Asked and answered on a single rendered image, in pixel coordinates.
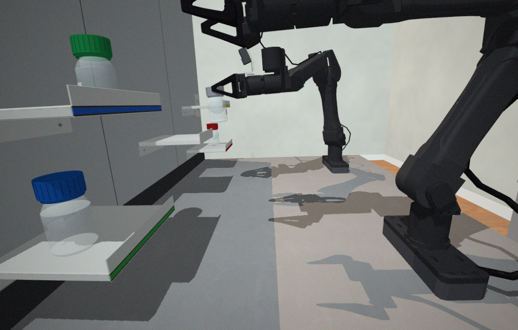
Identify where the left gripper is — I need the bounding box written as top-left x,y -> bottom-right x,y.
181,0 -> 296,48

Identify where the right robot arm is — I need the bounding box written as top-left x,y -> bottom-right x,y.
261,47 -> 349,168

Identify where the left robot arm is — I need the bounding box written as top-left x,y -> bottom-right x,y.
290,0 -> 518,284

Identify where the white bottle with grey cap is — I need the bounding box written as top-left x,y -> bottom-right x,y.
205,87 -> 228,123

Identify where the clear glass bottle with blue cap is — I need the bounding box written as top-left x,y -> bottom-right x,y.
31,171 -> 98,257

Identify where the white bottle with red cap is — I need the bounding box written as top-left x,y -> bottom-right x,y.
206,123 -> 219,146

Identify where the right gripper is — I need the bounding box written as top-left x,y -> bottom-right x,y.
211,50 -> 264,99

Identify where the white bottle with green cap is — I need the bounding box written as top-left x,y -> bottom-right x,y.
70,34 -> 119,89

